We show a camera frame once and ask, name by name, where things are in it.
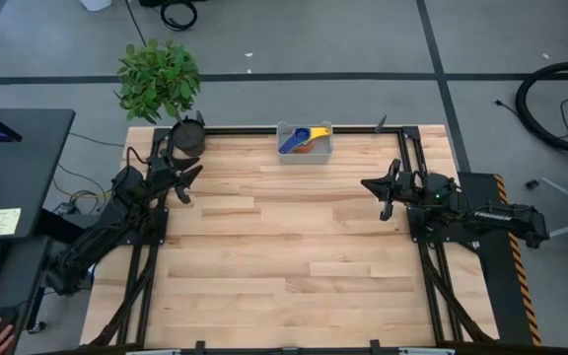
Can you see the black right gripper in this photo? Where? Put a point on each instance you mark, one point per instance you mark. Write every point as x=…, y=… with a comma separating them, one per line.
x=404, y=187

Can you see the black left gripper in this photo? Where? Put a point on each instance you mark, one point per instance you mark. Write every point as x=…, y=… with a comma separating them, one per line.
x=163, y=170

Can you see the grey plastic basket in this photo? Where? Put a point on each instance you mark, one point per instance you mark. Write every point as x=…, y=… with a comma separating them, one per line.
x=313, y=157

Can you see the yellow measuring cup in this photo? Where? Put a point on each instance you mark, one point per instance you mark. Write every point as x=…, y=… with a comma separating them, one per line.
x=321, y=132

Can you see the small indigo measuring cup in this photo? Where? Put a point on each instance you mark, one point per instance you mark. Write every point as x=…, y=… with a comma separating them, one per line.
x=296, y=138

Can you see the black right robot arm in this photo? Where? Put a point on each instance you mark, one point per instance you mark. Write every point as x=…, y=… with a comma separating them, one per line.
x=486, y=214

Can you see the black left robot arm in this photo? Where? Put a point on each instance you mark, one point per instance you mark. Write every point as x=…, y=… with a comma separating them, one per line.
x=111, y=222

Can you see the black plant pot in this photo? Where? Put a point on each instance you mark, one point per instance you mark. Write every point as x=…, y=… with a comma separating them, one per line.
x=189, y=138

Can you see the green leafy plant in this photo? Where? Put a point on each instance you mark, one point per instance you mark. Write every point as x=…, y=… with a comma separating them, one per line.
x=158, y=79

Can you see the black flat panel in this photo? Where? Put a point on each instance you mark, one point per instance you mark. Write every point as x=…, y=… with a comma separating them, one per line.
x=57, y=224

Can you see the black platform with hazard stripe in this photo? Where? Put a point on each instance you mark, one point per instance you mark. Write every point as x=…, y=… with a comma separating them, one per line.
x=496, y=286

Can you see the black desk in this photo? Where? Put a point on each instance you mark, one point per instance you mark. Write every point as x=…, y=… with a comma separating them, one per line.
x=22, y=172

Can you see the yellow sticky note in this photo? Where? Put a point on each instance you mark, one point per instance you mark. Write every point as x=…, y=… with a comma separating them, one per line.
x=4, y=222

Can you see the dark grey side desk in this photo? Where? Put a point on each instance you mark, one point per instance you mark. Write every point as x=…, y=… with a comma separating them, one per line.
x=22, y=276

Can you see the black computer mouse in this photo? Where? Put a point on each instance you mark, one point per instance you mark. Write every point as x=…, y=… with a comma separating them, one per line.
x=5, y=313

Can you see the black frame bracket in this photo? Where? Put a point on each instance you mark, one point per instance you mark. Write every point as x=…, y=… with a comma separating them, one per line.
x=380, y=124
x=199, y=118

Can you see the black aluminium table frame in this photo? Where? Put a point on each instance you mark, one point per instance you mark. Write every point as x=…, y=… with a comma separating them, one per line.
x=244, y=130

